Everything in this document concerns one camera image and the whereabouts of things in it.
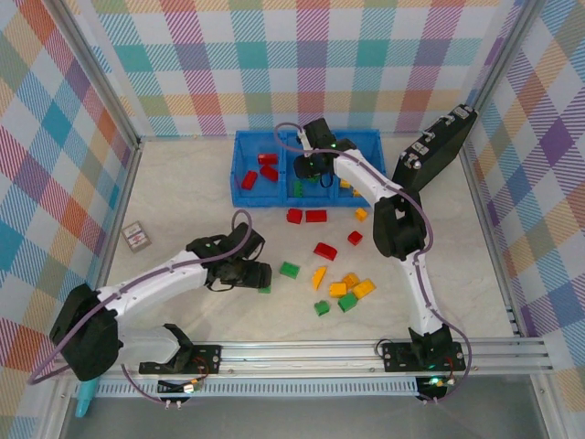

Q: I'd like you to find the black hard case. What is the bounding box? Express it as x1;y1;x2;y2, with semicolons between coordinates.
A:
391;103;479;193

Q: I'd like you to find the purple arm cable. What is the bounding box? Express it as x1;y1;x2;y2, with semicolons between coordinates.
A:
273;121;474;406
27;209;255;408

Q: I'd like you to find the small card box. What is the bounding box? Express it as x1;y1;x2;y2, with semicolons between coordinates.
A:
121;220;153;254

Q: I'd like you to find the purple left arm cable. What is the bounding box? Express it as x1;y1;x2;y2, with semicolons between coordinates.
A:
27;209;255;408

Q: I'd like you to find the aluminium frame post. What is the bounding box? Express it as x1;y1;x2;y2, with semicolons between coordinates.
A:
48;0;142;148
464;0;548;115

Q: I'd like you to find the small connector board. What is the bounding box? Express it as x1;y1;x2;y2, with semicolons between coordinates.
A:
156;377;206;410
415;374;453;406

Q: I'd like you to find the teal marker pen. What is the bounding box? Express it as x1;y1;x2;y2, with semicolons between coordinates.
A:
75;380;99;420

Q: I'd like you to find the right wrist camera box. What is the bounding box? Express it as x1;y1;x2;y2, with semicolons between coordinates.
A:
303;117;341;152

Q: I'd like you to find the blue plastic bin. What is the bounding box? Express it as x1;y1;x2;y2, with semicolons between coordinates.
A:
331;130;384;209
228;130;287;209
281;130;337;208

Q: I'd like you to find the aluminium side rail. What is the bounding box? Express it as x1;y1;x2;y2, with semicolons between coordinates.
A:
86;139;144;342
458;109;527;342

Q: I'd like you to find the slotted cable duct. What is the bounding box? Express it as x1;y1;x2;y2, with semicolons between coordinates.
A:
72;380;420;399

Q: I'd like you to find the aluminium mounting rail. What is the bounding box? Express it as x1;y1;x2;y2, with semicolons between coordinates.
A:
48;337;557;381

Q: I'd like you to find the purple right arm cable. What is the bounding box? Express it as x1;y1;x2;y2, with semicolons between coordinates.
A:
273;121;474;406

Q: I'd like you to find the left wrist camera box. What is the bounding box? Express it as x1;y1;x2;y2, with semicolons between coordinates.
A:
222;223;268;262

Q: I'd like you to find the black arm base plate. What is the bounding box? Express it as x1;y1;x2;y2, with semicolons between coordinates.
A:
138;343;224;377
381;340;467;372

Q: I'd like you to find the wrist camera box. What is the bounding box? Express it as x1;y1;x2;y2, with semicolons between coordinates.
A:
222;223;268;262
303;117;341;152

